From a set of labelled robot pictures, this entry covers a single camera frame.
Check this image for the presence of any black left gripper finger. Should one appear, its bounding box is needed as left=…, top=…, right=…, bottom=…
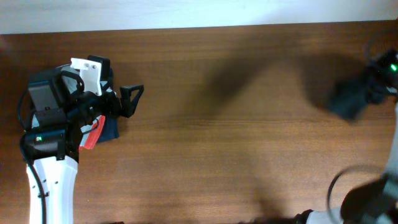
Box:
left=87, top=55, right=111, bottom=81
left=120, top=85, right=144, bottom=118

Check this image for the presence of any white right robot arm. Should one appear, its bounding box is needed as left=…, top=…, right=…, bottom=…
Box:
left=290, top=49, right=397, bottom=223

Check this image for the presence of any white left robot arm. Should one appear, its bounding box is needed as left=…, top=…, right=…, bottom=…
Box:
left=19, top=55, right=144, bottom=223

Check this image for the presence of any light blue folded shirt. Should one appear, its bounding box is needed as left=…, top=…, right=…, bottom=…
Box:
left=28, top=69, right=87, bottom=138

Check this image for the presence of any red folded garment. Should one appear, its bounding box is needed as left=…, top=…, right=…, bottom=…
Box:
left=78, top=115, right=101, bottom=151

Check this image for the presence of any navy folded garment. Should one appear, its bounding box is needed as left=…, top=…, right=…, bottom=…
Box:
left=95, top=67, right=121, bottom=144

